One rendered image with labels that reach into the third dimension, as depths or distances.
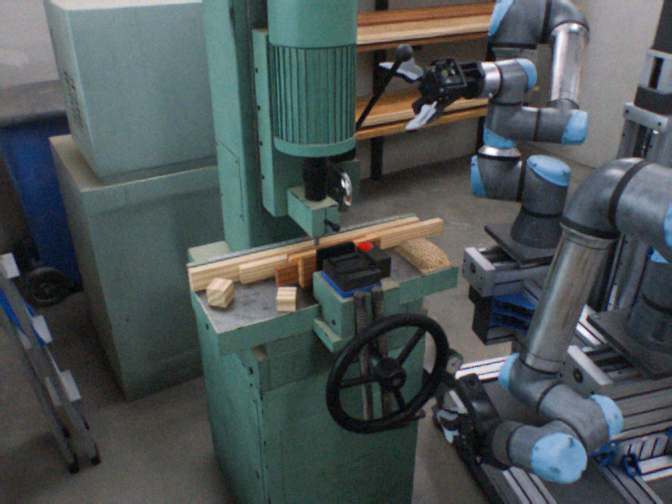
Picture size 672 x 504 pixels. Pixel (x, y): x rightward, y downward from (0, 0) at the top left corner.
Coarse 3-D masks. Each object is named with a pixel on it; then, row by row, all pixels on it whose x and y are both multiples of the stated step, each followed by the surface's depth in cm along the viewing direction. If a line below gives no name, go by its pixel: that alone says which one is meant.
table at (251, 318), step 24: (408, 264) 146; (456, 264) 146; (240, 288) 136; (264, 288) 136; (312, 288) 136; (408, 288) 141; (432, 288) 144; (216, 312) 128; (240, 312) 128; (264, 312) 128; (288, 312) 128; (312, 312) 130; (216, 336) 122; (240, 336) 124; (264, 336) 127; (288, 336) 130; (336, 336) 125
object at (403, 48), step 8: (400, 48) 117; (408, 48) 117; (400, 56) 118; (408, 56) 117; (400, 64) 121; (392, 72) 123; (384, 80) 126; (384, 88) 128; (376, 96) 131; (368, 104) 134; (368, 112) 136; (360, 120) 139; (352, 152) 150; (336, 160) 150; (344, 160) 151
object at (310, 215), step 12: (288, 192) 143; (300, 192) 141; (288, 204) 145; (300, 204) 138; (312, 204) 135; (324, 204) 135; (336, 204) 135; (300, 216) 139; (312, 216) 134; (324, 216) 135; (336, 216) 137; (312, 228) 135; (324, 228) 136
